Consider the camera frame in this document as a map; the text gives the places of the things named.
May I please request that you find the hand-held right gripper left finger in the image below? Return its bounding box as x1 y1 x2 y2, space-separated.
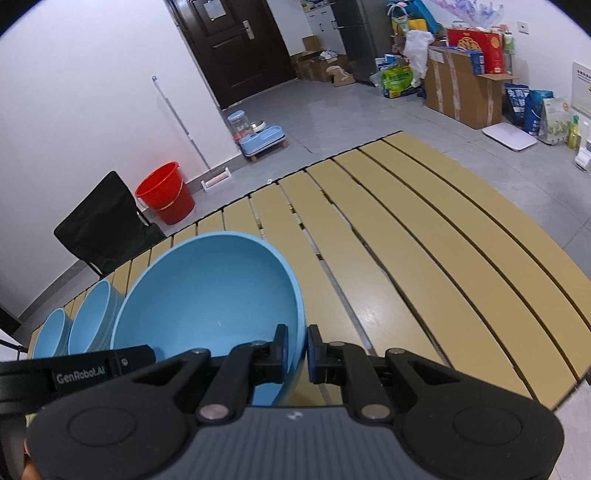
131 324 289 423

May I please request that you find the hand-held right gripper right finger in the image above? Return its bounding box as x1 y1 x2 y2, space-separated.
307 324 462 423

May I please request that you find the large blue bowl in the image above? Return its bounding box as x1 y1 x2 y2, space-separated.
31 308 74 360

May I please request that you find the medium blue bowl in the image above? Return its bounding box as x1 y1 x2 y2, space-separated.
68 279 125 356

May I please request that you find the small blue bowl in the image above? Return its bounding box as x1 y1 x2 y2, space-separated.
110 232 307 407

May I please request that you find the black folding chair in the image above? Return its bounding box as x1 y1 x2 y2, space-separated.
53 171 168 280

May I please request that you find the white flat mop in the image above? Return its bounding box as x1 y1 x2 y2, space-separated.
151 75 232 191

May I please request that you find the red bucket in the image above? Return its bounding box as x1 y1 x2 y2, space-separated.
135 161 195 226

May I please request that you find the blue pet feeder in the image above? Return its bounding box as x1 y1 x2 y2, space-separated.
226 110 289 163

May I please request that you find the tan cardboard scratcher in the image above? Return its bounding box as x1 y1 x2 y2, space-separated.
325 66 356 88

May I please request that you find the open cardboard box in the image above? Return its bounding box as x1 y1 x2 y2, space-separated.
289 50 334 83

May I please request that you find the white bathroom scale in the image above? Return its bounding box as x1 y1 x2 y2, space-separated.
481 121 539 153

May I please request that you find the dark brown door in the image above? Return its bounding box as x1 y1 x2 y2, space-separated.
165 0 296 110

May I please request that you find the large cardboard box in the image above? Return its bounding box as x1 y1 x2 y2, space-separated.
424 45 519 131

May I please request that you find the grey refrigerator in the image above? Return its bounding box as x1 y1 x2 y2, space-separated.
330 0 402 86

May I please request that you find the dark blue bag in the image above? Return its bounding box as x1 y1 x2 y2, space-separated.
502 83 531 126

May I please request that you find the white plastic bag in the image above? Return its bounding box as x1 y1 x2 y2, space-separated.
405 29 437 88

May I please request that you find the blue white bag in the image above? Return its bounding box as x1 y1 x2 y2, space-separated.
524 89 555 138

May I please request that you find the white kitchen cabinet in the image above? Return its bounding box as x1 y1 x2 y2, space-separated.
302 0 345 38

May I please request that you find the green white bag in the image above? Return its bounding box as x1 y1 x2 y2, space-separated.
538 97 574 146

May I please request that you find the red gift box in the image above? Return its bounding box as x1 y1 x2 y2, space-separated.
446 27 505 75

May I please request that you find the blue gift bag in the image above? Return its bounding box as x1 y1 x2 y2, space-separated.
387 0 441 37

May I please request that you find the white wall box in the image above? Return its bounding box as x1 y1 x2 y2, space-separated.
573 61 591 114

